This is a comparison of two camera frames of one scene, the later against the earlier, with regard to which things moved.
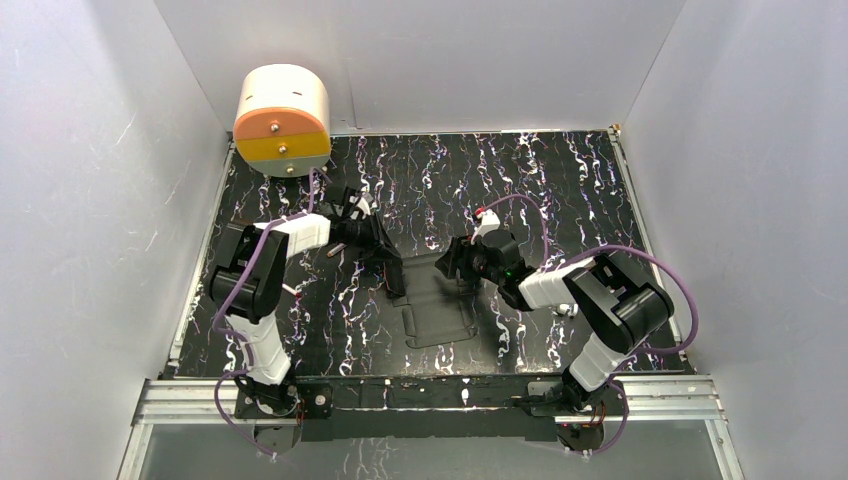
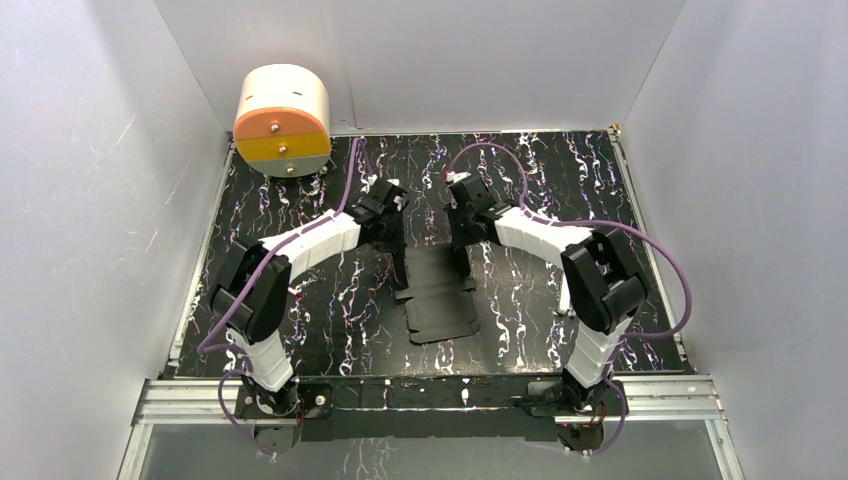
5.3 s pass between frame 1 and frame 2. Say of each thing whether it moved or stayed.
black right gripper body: moved
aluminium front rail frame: stayed
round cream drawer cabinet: stayed
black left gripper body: moved
